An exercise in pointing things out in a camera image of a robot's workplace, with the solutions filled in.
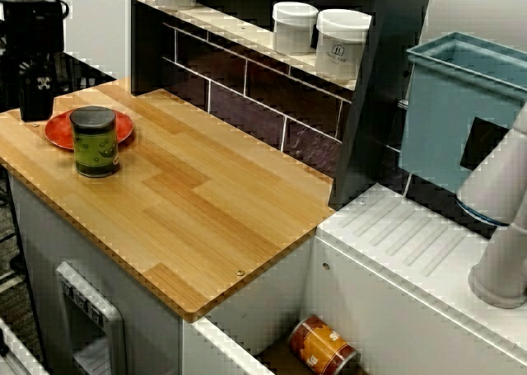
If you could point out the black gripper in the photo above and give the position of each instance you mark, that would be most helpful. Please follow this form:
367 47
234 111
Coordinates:
33 29

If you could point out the red round plate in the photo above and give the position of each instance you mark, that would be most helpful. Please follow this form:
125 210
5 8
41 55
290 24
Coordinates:
57 132

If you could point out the green pea can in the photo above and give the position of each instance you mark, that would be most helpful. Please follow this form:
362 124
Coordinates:
95 144

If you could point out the white kitchen cabinet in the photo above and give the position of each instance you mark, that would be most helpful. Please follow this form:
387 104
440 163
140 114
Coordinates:
156 321

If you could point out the plain white jar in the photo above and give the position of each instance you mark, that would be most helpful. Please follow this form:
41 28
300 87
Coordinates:
292 29

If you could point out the white jar with print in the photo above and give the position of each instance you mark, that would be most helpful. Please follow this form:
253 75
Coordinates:
341 45

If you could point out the black shelf unit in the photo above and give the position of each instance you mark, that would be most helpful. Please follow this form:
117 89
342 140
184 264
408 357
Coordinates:
370 144

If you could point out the orange soup can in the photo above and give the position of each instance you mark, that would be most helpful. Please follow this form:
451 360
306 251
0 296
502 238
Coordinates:
321 344

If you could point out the teal plastic bin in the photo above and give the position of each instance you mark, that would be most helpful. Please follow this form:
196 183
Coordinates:
436 123

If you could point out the white toy sink unit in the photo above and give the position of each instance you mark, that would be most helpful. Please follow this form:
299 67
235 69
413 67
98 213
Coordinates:
391 309

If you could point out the grey toy faucet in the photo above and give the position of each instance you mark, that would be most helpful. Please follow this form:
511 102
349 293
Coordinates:
498 177

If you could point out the aluminium frame rail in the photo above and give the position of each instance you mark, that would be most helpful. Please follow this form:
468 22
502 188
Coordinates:
12 350

